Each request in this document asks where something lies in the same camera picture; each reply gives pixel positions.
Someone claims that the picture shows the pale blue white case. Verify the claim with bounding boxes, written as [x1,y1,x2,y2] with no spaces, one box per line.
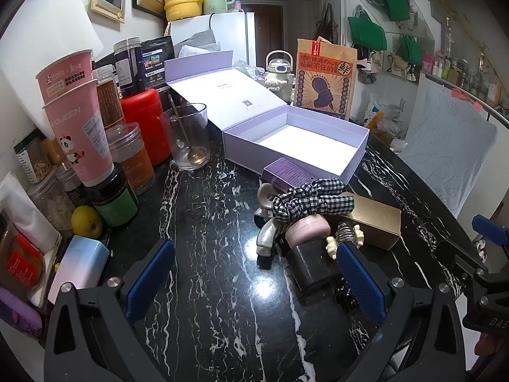
[47,235,110,307]

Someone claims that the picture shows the purple pouch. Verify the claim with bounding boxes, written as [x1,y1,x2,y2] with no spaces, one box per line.
[0,286,44,341]

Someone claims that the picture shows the red canister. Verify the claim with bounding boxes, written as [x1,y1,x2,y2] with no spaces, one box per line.
[119,88,171,167]

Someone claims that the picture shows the white fridge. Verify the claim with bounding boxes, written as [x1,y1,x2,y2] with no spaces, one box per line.
[170,11,255,68]

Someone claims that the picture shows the crumpled clear plastic wrap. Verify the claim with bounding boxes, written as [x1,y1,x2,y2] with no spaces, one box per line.
[233,60,267,84]

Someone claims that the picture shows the black printed pouch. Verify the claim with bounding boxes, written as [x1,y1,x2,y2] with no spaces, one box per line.
[141,36,176,90]

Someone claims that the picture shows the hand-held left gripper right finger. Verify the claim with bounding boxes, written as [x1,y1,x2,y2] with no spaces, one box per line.
[336,241,471,382]

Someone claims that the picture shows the row of shelf bottles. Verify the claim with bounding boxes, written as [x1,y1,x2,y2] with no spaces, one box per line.
[422,16,509,104]

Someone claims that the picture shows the grey plastic mailer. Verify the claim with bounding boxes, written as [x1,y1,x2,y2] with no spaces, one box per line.
[175,30,221,58]

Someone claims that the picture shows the yellow cooking pot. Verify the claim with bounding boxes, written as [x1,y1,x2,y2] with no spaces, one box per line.
[163,0,223,22]

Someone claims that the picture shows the dark green label jar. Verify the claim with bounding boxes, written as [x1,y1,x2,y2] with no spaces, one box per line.
[85,163,140,227]

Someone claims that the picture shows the brown door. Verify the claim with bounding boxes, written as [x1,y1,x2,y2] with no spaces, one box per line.
[254,4,285,62]

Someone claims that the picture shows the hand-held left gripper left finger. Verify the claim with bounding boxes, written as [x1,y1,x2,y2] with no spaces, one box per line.
[44,239,176,382]

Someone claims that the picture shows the clear rock sugar jar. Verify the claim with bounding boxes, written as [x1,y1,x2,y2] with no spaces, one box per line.
[28,169,78,231]

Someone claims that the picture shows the printed kraft paper bag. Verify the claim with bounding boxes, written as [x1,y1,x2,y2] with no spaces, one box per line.
[294,39,358,122]

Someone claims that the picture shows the small purple carton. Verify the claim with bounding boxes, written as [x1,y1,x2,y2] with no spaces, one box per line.
[261,157,319,192]

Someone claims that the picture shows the lavender hinged gift box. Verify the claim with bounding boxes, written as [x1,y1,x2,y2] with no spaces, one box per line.
[164,50,370,186]

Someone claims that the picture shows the pearly white hair claw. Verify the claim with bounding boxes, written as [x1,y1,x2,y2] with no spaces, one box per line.
[254,185,288,258]

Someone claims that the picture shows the pink round compact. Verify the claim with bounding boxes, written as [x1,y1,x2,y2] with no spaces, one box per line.
[285,215,331,249]

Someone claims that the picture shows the green tote bag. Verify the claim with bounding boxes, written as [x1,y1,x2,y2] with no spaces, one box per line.
[398,36,422,64]
[348,6,388,50]

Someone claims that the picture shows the gold rectangular carton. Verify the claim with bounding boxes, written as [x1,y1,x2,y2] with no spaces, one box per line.
[336,192,402,251]

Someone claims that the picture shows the gold stirring spoon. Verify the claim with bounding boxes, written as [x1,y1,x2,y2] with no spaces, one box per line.
[170,95,203,166]

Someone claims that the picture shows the white snack packet red label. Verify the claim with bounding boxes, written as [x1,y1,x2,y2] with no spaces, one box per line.
[0,173,62,311]

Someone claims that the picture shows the pink paper cup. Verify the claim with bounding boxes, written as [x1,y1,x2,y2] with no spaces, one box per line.
[35,49,98,104]
[42,80,114,187]

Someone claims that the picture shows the pile of plastic bags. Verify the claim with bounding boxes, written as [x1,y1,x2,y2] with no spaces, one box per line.
[364,93,410,152]

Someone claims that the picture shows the white leaf pattern sheet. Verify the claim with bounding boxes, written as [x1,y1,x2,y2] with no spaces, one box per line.
[398,74,498,223]

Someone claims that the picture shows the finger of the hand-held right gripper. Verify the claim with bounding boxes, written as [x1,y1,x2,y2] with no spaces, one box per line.
[449,214,509,277]

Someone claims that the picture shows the yellow citrus fruit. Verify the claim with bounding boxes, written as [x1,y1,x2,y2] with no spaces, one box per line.
[71,206,103,240]

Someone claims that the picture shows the clear nut container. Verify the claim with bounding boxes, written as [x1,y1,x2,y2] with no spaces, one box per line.
[14,127,64,184]

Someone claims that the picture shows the white piggy water bottle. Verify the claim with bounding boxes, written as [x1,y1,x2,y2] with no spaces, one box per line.
[266,50,296,104]

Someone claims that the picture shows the dark label clear jar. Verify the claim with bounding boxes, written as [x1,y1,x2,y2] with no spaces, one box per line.
[113,38,144,98]

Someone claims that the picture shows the brown label jar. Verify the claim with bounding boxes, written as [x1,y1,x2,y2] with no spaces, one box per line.
[92,65,126,130]

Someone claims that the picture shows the clear hair claw cream bear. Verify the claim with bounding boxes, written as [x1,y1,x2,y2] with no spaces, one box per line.
[326,223,366,261]

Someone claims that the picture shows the black white checked scrunchie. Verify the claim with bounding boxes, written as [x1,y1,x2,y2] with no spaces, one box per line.
[276,179,354,223]

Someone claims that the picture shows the smoky black square case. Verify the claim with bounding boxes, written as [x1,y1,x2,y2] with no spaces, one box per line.
[286,244,343,293]

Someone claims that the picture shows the clear drinking glass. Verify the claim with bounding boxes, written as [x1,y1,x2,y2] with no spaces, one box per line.
[160,103,211,171]

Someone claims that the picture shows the amber jar clear lid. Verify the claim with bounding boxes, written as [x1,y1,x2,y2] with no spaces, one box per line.
[105,123,157,195]

